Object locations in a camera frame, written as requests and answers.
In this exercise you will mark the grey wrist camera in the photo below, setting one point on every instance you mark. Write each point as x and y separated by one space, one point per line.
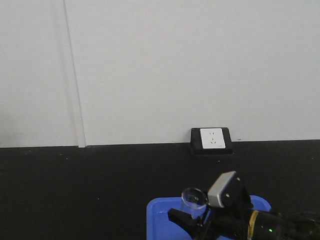
222 188

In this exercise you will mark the clear glass beaker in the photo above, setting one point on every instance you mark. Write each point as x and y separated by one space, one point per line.
193 202

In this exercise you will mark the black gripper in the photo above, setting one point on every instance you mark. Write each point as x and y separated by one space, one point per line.
231 222

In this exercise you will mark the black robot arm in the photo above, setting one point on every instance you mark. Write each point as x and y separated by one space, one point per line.
301 226

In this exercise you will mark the blue plastic tray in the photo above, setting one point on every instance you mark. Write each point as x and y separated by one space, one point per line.
158 226

